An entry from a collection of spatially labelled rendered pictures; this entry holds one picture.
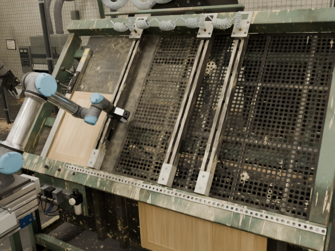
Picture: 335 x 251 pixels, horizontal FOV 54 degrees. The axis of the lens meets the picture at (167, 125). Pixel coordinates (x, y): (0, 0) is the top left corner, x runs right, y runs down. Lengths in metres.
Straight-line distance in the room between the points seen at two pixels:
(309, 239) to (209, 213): 0.50
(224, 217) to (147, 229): 0.82
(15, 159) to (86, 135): 0.81
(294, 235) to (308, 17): 1.22
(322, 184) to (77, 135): 1.65
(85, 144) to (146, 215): 0.66
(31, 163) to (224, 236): 1.49
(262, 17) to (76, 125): 1.50
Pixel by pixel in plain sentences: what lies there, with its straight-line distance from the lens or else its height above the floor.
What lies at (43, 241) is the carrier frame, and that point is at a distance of 3.03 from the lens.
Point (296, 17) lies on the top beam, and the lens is 2.18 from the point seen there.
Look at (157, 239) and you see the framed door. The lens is 2.47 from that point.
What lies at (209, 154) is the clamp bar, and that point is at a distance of 1.89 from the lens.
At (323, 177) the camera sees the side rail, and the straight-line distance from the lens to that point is 1.78.
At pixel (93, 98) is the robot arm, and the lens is 2.04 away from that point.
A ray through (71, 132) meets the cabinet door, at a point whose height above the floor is 1.07.
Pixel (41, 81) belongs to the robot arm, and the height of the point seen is 1.57.
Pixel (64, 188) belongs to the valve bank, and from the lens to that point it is 2.45.
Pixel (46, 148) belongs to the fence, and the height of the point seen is 0.96.
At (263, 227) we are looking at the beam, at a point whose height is 0.85.
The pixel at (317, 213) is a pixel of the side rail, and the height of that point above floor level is 0.95.
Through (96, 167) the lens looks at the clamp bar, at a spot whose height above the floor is 0.92.
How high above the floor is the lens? 1.83
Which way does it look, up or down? 18 degrees down
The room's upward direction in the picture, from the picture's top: 2 degrees counter-clockwise
